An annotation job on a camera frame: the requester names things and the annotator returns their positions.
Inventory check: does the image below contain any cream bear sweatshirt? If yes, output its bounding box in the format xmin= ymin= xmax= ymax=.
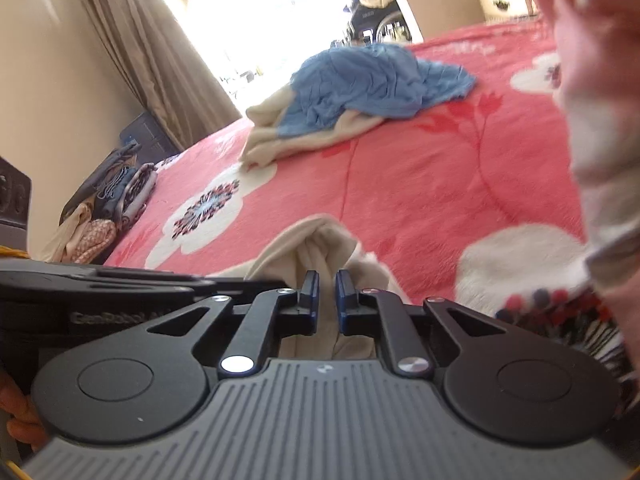
xmin=218 ymin=214 xmax=409 ymax=360

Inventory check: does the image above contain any beige folded clothes pile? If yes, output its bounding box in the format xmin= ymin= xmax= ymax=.
xmin=34 ymin=202 xmax=118 ymax=264

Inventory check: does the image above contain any dark folded clothes stack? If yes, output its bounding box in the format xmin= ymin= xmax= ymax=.
xmin=60 ymin=142 xmax=157 ymax=231

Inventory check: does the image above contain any wheelchair with clothes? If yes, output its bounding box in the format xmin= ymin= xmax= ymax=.
xmin=343 ymin=0 xmax=412 ymax=44

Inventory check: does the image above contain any red floral bed blanket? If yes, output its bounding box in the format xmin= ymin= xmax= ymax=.
xmin=102 ymin=16 xmax=632 ymax=416

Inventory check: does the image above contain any cream crumpled garment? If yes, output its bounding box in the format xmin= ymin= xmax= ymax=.
xmin=238 ymin=84 xmax=385 ymax=167

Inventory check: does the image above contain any blue storage crate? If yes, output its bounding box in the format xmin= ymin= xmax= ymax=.
xmin=119 ymin=110 xmax=180 ymax=164

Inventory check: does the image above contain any blue crumpled garment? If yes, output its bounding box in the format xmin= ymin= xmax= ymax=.
xmin=280 ymin=44 xmax=476 ymax=134

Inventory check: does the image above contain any brown curtain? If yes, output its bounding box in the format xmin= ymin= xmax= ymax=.
xmin=81 ymin=0 xmax=241 ymax=150

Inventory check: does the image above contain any white bedside cabinet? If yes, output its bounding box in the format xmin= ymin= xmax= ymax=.
xmin=478 ymin=0 xmax=538 ymax=23

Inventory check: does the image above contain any person in pink sleeve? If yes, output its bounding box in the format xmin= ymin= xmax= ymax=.
xmin=536 ymin=0 xmax=639 ymax=363

